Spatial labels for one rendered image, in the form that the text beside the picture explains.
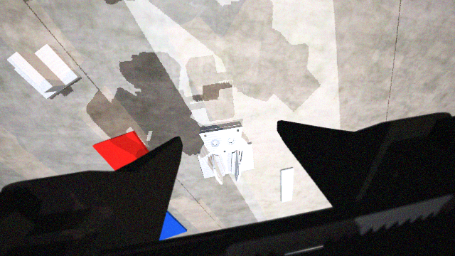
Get blue flat rectangular plate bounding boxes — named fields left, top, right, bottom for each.
left=159, top=211, right=187, bottom=240

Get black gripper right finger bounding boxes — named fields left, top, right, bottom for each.
left=277, top=112, right=452, bottom=207

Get white flat rectangular plate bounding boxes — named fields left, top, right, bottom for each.
left=280, top=167, right=294, bottom=203

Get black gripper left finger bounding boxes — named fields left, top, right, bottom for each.
left=1, top=137, right=183, bottom=245

